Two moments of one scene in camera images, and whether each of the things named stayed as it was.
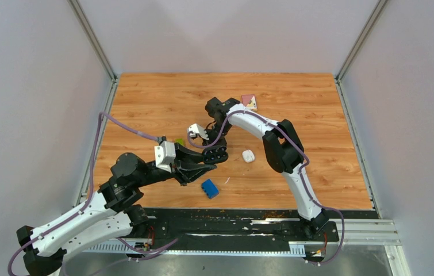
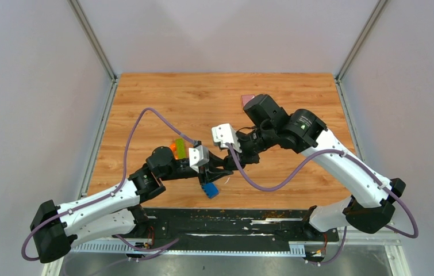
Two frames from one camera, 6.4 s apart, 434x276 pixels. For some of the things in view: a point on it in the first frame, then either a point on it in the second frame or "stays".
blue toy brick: x=210 y=188 stays
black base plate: x=169 y=226 stays
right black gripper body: x=213 y=134 -> x=251 y=144
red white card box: x=249 y=102 stays
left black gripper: x=183 y=168 -> x=208 y=172
